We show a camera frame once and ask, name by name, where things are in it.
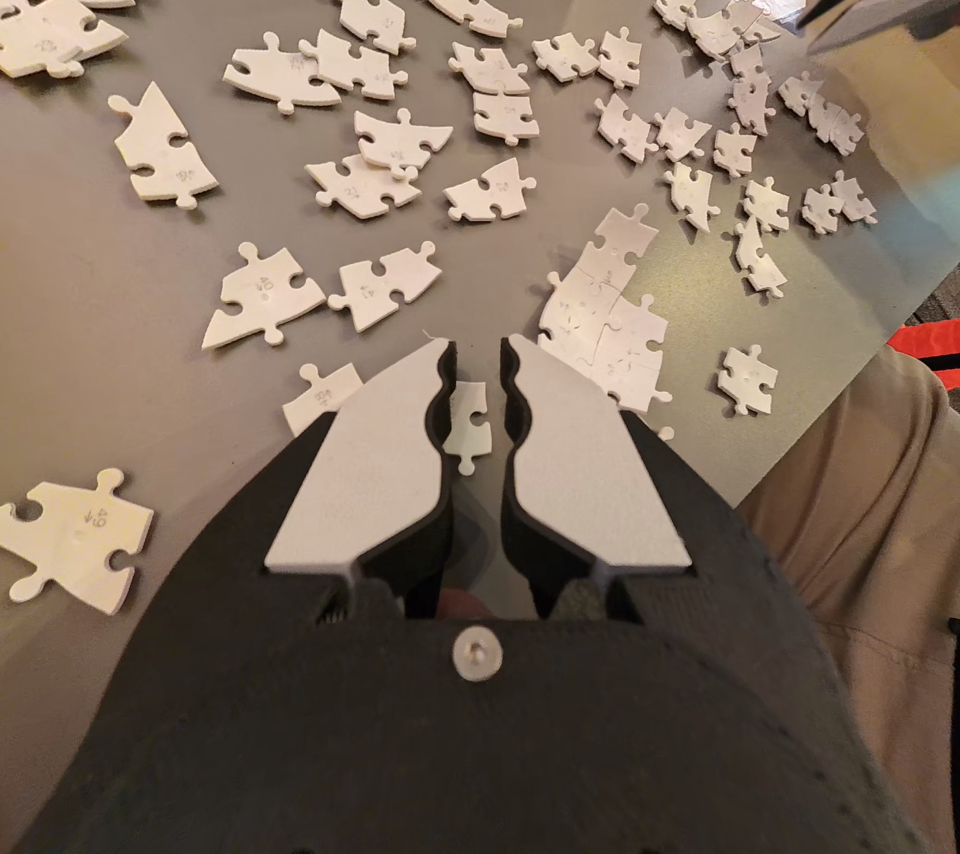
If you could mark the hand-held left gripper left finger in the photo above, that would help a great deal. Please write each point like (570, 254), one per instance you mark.
(367, 479)

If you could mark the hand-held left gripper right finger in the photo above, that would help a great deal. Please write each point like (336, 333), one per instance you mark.
(592, 486)

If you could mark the white puzzle pieces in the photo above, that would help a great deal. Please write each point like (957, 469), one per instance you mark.
(157, 141)

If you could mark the assembled white puzzle section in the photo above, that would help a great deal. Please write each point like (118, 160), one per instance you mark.
(600, 314)

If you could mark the person's beige clothing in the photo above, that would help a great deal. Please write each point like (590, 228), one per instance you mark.
(862, 531)

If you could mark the orange and black bag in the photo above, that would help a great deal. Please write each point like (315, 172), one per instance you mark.
(922, 344)

